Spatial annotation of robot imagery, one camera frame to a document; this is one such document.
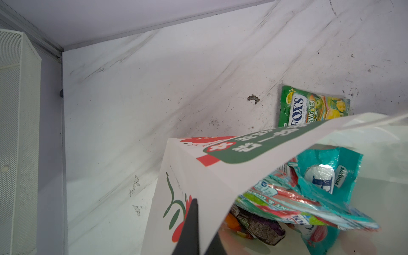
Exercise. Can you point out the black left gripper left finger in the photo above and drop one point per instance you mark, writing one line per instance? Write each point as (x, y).
(188, 243)

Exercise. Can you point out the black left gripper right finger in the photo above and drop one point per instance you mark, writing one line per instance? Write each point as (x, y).
(216, 246)

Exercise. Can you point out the dark brown snack bar wrapper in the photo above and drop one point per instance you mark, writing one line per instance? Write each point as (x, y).
(265, 230)

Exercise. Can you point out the white floral paper bag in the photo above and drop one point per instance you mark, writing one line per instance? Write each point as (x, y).
(216, 170)

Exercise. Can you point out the teal Fox's large candy bag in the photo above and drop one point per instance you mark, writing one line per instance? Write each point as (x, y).
(334, 171)

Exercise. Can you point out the orange Fox's fruits bag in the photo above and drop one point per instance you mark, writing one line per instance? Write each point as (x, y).
(233, 224)

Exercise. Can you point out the teal Fox's mint blossom bag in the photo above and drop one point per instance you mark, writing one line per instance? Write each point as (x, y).
(273, 198)

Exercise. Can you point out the green Fox's spring tea bag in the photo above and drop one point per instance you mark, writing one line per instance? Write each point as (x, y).
(300, 107)

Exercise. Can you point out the white mesh wall basket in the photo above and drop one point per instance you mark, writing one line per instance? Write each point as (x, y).
(20, 117)

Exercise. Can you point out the aluminium cage frame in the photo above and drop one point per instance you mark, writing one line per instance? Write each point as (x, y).
(58, 26)

